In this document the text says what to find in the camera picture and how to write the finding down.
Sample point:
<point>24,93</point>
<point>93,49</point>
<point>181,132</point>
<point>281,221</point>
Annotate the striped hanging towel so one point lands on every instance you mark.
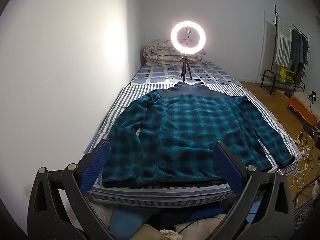
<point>282,42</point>

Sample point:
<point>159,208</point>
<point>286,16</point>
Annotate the white power strip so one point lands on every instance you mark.
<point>299,138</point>

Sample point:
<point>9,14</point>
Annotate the orange bench with cream cover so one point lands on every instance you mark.
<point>300,105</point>

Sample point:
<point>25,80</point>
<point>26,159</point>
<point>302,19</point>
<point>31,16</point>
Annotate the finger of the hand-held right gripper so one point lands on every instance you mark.
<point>311,130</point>

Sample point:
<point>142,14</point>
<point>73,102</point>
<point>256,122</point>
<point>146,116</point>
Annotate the folded floral quilt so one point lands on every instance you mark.
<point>157,52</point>

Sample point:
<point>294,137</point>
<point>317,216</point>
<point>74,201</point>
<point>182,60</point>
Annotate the blue cloth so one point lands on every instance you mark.
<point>127,218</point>

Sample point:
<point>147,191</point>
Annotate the black mini tripod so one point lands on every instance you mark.
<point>185,67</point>

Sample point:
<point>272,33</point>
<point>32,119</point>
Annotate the small black device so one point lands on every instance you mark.
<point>312,97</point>

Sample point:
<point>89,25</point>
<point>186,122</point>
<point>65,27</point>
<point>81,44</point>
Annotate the dark hanging clothes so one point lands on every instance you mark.
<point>298,52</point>

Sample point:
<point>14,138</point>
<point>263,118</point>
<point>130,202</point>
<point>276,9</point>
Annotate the yellow box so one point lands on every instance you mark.
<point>286,74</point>

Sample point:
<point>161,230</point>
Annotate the grey knitted textile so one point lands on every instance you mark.
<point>303,215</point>

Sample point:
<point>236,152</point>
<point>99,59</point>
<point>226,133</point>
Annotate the grey white striped blanket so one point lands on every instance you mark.
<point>117,105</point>

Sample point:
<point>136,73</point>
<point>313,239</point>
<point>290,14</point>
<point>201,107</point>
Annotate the black metal clothes rack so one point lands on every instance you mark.
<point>275,17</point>

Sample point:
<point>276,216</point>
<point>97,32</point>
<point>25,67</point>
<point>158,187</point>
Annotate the beige pillow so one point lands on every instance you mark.
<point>200,227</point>

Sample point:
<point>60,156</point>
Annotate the teal plaid fleece jacket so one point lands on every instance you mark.
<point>187,130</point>

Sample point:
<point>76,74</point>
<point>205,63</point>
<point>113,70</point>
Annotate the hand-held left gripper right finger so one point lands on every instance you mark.
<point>226,165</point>

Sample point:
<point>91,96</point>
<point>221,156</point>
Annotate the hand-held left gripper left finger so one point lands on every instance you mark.
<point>96,167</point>

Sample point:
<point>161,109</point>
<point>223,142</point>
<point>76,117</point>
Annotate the blue patterned bed sheet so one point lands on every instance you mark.
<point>155,72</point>

